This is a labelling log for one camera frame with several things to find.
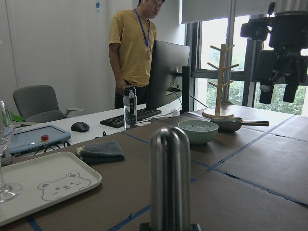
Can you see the folded grey cloth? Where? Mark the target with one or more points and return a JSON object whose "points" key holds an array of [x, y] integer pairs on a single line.
{"points": [[100, 152]]}

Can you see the black computer mouse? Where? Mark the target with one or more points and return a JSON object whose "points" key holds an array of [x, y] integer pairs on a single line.
{"points": [[80, 127]]}

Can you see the steel muddler black tip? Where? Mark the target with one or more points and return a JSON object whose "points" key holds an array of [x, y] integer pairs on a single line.
{"points": [[169, 160]]}

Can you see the blue teach pendant tablet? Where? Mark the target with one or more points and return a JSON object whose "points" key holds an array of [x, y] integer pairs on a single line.
{"points": [[34, 139]]}

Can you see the steel ice scoop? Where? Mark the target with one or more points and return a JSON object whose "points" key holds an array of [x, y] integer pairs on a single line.
{"points": [[235, 123]]}

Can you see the green bowl of ice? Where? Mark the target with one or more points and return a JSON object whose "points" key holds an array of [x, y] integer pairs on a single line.
{"points": [[199, 131]]}

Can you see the grey office chair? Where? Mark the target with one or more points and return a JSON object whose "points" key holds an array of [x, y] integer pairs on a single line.
{"points": [[39, 104]]}

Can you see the clear water bottle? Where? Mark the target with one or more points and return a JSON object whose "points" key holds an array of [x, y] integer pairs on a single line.
{"points": [[130, 107]]}

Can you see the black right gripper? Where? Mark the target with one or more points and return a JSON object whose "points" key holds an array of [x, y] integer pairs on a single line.
{"points": [[288, 36]]}

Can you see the clear wine glass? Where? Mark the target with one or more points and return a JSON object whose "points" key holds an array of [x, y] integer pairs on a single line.
{"points": [[8, 191]]}

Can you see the black computer monitor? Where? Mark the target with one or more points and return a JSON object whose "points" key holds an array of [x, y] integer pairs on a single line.
{"points": [[169, 75]]}

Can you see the person in yellow shirt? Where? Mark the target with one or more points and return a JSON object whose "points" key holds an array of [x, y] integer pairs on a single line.
{"points": [[131, 40]]}

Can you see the cream bear serving tray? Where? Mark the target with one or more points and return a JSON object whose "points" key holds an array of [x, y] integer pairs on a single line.
{"points": [[46, 181]]}

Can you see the black keyboard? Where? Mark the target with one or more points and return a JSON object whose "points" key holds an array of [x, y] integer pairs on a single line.
{"points": [[118, 121]]}

